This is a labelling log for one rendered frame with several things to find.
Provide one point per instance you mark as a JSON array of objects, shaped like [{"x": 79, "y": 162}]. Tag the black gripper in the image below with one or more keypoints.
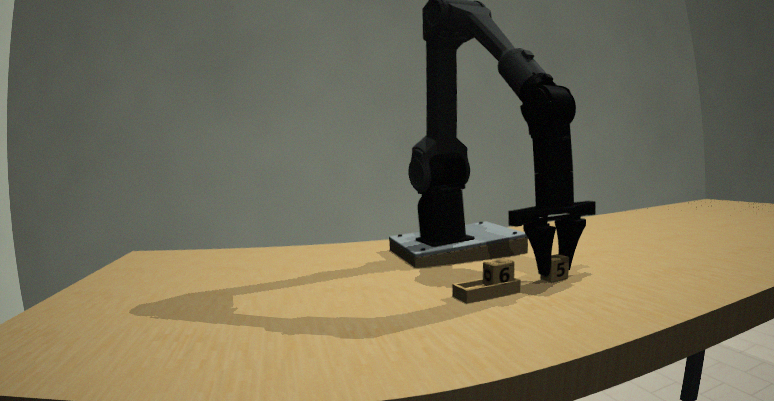
[{"x": 554, "y": 194}]

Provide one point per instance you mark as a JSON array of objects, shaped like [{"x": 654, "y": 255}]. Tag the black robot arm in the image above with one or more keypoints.
[{"x": 547, "y": 108}]

